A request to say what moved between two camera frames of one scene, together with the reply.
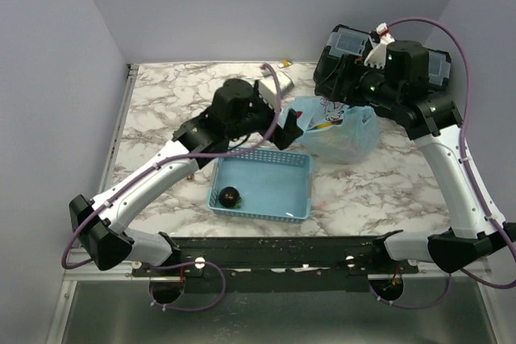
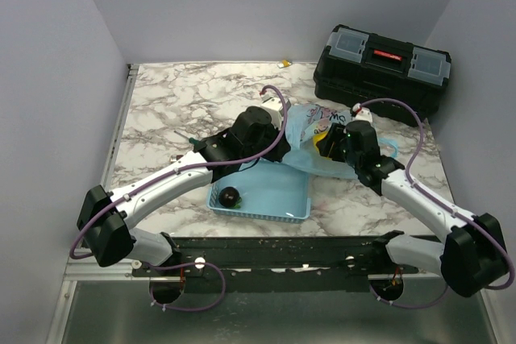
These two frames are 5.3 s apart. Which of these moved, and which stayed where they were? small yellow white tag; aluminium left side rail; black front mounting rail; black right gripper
Moved: black right gripper
Stayed: small yellow white tag; black front mounting rail; aluminium left side rail
